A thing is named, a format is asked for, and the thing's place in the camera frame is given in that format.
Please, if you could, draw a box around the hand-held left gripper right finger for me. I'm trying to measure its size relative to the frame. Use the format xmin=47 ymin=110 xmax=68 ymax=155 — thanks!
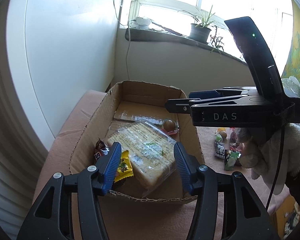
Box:
xmin=173 ymin=142 xmax=280 ymax=240

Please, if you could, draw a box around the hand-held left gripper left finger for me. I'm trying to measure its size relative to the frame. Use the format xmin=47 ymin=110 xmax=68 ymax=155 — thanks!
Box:
xmin=16 ymin=142 xmax=122 ymax=240

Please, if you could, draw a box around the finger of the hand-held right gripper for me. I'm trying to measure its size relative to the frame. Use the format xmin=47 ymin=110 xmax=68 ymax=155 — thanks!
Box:
xmin=189 ymin=87 xmax=259 ymax=99
xmin=164 ymin=97 xmax=243 ymax=115

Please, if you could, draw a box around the yellow candy packet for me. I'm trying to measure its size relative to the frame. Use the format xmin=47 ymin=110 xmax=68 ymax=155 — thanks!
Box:
xmin=114 ymin=150 xmax=134 ymax=183

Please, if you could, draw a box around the brown chocolate bar packet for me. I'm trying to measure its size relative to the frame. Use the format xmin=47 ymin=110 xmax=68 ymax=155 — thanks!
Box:
xmin=95 ymin=138 xmax=113 ymax=163

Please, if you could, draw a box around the brown ball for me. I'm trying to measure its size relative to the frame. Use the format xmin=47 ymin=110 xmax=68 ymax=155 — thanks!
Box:
xmin=161 ymin=119 xmax=179 ymax=135

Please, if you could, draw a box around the clear-wrapped cracker pack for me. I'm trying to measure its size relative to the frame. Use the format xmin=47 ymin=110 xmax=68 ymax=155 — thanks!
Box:
xmin=106 ymin=120 xmax=178 ymax=189

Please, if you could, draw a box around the brown cardboard box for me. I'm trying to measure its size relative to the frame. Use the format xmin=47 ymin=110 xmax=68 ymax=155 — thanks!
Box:
xmin=69 ymin=80 xmax=206 ymax=202

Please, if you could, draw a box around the green candy packet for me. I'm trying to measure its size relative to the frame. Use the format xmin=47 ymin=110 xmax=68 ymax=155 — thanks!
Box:
xmin=224 ymin=151 xmax=242 ymax=171

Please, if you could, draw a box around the person's right hand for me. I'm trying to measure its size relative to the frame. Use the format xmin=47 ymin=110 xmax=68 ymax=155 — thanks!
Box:
xmin=236 ymin=122 xmax=300 ymax=195

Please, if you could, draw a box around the clear plastic bag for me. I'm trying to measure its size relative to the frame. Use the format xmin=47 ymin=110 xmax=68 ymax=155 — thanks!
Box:
xmin=281 ymin=76 xmax=300 ymax=98

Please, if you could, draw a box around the pink blanket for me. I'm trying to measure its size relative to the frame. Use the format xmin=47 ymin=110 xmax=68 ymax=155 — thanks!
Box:
xmin=32 ymin=90 xmax=293 ymax=240

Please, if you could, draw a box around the potted spider plant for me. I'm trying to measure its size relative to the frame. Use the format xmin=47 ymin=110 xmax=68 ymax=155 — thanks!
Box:
xmin=177 ymin=5 xmax=228 ymax=55

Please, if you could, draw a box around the grey window sill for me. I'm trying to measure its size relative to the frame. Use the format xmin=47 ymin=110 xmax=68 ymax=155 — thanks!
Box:
xmin=125 ymin=27 xmax=248 ymax=64

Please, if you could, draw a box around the white power box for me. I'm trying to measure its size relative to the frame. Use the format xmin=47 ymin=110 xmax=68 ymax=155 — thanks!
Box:
xmin=132 ymin=17 xmax=152 ymax=30

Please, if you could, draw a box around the white ribbed panel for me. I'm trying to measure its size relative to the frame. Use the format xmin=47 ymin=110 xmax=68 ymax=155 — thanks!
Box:
xmin=0 ymin=62 xmax=49 ymax=233

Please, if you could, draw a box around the white wardrobe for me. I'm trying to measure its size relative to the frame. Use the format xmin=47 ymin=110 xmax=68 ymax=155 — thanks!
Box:
xmin=6 ymin=0 xmax=119 ymax=155

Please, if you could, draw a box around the black cable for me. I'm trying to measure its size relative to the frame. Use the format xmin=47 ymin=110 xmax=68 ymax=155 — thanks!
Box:
xmin=266 ymin=127 xmax=283 ymax=209

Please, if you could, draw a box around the white power cable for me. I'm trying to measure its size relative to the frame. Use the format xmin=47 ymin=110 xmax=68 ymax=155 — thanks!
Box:
xmin=124 ymin=29 xmax=131 ymax=81

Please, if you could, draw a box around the landscape wall scroll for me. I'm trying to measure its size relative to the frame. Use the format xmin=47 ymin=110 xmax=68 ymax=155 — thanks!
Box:
xmin=281 ymin=0 xmax=300 ymax=85

